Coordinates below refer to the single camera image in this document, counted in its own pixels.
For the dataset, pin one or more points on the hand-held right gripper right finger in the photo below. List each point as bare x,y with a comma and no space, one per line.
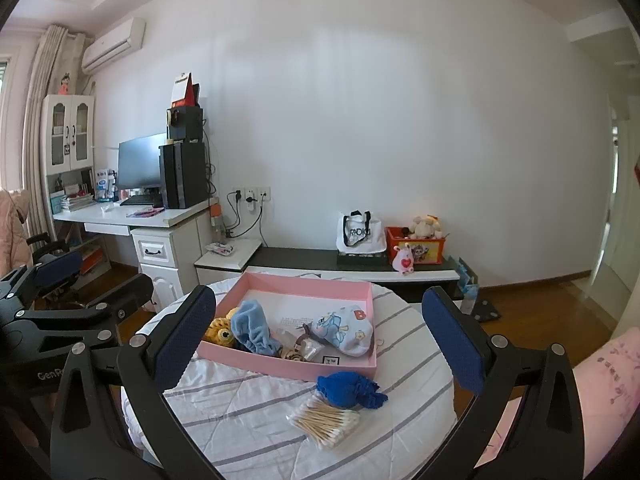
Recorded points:
452,340

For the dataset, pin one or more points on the black box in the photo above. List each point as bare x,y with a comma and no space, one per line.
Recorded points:
185,122

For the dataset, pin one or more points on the beige plush toy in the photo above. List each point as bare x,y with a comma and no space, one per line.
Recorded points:
425,227

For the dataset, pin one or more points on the clear plastic bag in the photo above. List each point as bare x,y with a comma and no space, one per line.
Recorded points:
312,350

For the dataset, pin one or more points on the small printed packet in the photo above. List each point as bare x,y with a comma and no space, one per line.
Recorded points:
220,249

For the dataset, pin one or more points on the stack of books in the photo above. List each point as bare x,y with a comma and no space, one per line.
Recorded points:
72,201

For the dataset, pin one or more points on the pink coat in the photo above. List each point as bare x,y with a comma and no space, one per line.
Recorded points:
12,230

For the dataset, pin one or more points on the white air conditioner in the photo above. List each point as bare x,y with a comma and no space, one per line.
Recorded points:
112,45

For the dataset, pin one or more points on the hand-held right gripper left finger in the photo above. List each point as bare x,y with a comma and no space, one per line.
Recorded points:
187,330

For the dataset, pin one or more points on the black computer tower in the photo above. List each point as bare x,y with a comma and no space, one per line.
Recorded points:
182,175

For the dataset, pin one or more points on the cartoon printed light blue cloth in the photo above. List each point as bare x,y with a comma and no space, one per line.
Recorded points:
345,335

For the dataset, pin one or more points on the pink bed sheet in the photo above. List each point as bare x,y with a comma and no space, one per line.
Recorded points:
610,375

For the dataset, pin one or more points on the beige curtain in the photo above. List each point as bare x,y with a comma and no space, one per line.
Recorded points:
47,110

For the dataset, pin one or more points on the white low cabinet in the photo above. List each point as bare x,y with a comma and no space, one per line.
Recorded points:
240,255

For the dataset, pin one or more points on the blue cardboard box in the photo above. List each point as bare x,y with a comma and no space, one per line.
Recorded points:
467,285

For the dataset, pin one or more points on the yellow knitted toy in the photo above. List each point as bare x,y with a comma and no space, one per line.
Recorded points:
217,332

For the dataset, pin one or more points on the red and white paper bag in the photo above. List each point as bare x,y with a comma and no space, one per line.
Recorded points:
182,90

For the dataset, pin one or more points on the small doll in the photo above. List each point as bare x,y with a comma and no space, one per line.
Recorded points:
64,85

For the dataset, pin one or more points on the white wall socket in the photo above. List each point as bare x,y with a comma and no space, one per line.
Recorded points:
262,193

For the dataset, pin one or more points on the white desk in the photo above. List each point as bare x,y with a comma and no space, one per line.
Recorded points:
165,260

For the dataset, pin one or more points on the red storage box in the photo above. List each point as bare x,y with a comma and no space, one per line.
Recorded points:
425,252

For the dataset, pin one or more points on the white glass door cabinet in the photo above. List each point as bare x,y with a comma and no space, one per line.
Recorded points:
65,135

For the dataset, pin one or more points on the white tote bag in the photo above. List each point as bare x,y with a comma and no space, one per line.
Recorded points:
360,237

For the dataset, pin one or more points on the white charger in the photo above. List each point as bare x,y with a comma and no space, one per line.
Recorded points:
250,206

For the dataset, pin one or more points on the orange box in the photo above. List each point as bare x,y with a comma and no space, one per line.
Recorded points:
92,260

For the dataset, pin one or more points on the pink cardboard box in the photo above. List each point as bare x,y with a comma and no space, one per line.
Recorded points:
280,366

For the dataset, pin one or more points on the black computer monitor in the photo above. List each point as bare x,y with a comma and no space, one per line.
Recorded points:
140,165

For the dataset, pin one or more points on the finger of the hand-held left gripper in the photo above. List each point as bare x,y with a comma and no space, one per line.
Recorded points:
60,266
132,292

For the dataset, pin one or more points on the bag of cotton swabs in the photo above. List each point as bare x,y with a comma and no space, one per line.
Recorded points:
325,420

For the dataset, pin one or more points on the pink heart plush toy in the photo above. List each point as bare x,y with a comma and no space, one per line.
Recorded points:
404,262

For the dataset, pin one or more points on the black chair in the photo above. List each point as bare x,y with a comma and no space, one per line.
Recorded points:
45,245

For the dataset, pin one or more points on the royal blue knit cloth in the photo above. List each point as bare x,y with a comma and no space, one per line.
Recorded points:
345,387

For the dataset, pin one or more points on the blue and white package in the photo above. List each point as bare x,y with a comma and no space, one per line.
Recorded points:
105,185

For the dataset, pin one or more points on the orange desk item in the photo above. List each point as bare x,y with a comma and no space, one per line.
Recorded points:
215,214

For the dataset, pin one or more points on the black low bench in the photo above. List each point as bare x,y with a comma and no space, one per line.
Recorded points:
300,257

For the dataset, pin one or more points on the light blue towel cloth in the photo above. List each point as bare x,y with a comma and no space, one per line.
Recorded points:
252,322

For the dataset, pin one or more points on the black floor stand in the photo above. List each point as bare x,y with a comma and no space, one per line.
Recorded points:
485,310

